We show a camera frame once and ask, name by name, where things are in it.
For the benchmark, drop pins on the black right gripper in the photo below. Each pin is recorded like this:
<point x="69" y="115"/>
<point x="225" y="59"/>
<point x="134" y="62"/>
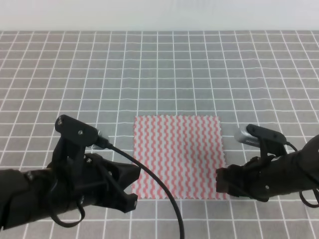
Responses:
<point x="241" y="177"/>

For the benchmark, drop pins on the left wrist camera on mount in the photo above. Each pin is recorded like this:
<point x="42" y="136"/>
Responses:
<point x="80" y="133"/>

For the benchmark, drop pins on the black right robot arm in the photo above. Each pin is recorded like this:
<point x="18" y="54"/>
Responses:
<point x="263" y="178"/>

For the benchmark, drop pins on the grey grid tablecloth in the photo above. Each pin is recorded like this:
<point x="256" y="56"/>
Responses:
<point x="106" y="78"/>

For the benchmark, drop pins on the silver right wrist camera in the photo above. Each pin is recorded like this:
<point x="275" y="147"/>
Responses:
<point x="267" y="140"/>

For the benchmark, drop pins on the pink wavy striped towel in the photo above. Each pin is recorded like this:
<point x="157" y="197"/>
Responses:
<point x="182" y="151"/>

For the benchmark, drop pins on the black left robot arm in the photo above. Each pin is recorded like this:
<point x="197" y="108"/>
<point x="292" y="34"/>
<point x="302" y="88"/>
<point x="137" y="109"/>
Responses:
<point x="23" y="197"/>

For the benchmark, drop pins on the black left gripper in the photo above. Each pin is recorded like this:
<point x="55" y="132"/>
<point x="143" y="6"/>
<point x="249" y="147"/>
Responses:
<point x="74" y="178"/>

